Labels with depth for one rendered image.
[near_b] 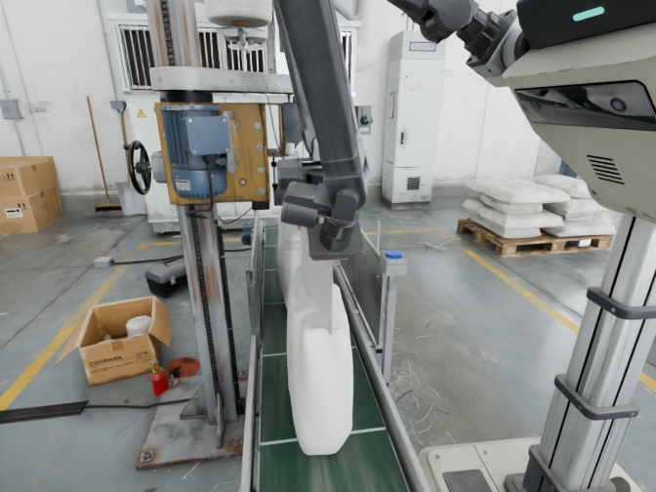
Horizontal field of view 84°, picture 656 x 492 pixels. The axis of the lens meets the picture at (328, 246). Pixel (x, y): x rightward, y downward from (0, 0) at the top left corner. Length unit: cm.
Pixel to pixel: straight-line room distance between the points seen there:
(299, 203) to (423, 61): 452
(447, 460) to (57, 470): 148
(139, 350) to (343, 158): 183
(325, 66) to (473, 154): 568
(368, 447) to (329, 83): 103
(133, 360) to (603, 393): 196
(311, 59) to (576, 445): 101
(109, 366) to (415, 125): 416
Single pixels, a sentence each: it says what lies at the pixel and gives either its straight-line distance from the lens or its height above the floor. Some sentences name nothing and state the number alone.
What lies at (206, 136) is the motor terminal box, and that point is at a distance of 99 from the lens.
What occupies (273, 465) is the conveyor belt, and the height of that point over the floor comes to 38.
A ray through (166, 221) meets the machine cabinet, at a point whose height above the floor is 18.
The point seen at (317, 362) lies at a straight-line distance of 95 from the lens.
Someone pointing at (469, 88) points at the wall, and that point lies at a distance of 596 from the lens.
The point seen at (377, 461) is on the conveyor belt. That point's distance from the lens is 122.
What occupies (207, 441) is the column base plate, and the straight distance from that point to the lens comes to 180.
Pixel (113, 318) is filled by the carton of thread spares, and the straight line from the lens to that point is 257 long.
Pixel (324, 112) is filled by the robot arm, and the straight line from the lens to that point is 49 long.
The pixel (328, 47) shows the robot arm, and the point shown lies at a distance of 46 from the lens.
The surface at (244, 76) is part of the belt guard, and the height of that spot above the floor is 140.
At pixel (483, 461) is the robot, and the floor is 26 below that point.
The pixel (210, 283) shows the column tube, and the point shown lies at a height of 70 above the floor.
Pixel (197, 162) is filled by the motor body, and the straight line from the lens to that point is 106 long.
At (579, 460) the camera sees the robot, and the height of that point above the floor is 54.
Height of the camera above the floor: 133
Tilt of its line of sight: 21 degrees down
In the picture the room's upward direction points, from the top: straight up
